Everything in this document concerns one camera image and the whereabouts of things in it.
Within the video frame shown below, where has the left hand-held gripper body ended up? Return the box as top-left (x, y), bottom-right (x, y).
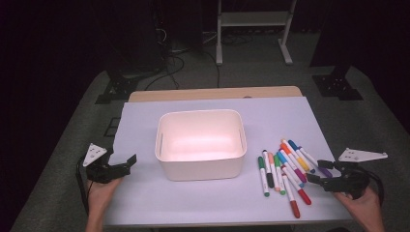
top-left (82, 143), bottom-right (114, 185)

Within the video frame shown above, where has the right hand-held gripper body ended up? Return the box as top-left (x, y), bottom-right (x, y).
top-left (328, 147), bottom-right (389, 200)

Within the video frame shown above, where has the purple marker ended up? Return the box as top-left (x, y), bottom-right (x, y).
top-left (298, 146), bottom-right (334, 179)

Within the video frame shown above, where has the red marker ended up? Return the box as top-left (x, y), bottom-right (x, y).
top-left (280, 165), bottom-right (312, 206)
top-left (281, 173), bottom-right (301, 219)

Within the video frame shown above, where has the yellow marker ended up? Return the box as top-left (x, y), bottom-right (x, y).
top-left (280, 138), bottom-right (311, 172)

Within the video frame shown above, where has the light green marker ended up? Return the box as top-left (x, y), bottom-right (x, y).
top-left (273, 154), bottom-right (287, 196)

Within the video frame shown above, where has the orange marker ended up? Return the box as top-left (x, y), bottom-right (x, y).
top-left (279, 142), bottom-right (301, 167)

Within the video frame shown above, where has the light blue marker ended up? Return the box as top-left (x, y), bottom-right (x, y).
top-left (277, 150), bottom-right (306, 189)

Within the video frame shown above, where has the black marker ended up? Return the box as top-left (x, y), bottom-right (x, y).
top-left (261, 149), bottom-right (276, 189)

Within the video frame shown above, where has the peach marker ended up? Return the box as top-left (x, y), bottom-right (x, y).
top-left (268, 152), bottom-right (281, 192)

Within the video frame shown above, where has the dark green marker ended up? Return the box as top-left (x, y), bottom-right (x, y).
top-left (257, 156), bottom-right (271, 198)

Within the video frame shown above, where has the white plastic storage bin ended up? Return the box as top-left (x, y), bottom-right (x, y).
top-left (154, 108), bottom-right (249, 182)

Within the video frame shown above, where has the person's left hand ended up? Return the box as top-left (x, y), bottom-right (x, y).
top-left (86, 178), bottom-right (123, 214)

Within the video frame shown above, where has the person's right hand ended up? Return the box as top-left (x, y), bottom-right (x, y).
top-left (333, 188), bottom-right (386, 232)

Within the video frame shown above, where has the white table cover sheet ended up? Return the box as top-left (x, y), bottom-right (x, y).
top-left (103, 96), bottom-right (353, 226)

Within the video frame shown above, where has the black stand base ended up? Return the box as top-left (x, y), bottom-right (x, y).
top-left (311, 64), bottom-right (365, 102)
top-left (95, 69), bottom-right (139, 105)

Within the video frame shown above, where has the white metal stand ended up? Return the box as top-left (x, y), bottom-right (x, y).
top-left (215, 0), bottom-right (298, 67)

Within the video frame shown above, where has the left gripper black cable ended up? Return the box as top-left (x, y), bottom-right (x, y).
top-left (75, 155), bottom-right (95, 217)

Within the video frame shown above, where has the black floor cable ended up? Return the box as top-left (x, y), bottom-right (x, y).
top-left (202, 49), bottom-right (221, 89)
top-left (143, 54), bottom-right (187, 91)

